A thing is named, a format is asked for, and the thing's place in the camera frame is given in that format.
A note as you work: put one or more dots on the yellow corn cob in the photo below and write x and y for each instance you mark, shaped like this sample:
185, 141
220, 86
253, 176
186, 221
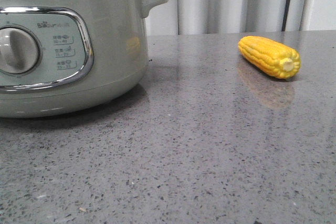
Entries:
271, 57

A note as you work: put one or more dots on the green electric cooking pot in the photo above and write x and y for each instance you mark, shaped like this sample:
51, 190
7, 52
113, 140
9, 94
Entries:
90, 52

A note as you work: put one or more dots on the grey pot control knob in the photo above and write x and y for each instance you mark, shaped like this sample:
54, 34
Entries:
19, 51

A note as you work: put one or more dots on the white pleated curtain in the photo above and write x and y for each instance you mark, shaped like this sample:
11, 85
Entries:
190, 17

